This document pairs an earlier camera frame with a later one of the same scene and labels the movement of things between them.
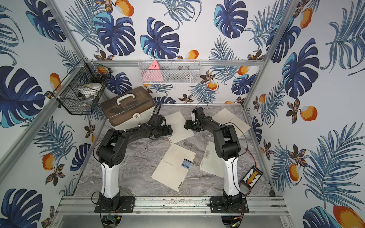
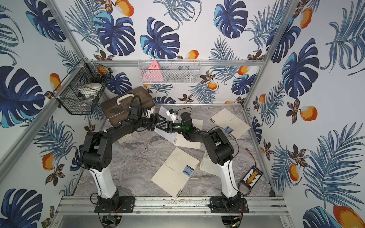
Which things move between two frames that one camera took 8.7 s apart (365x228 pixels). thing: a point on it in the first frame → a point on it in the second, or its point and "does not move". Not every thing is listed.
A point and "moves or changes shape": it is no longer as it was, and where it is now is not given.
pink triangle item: [153, 74] does not move
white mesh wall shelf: [171, 71] does not move
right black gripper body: [191, 125] → [177, 128]
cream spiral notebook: [177, 122] moves or changes shape
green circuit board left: [112, 218] does not move
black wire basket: [79, 92] does not move
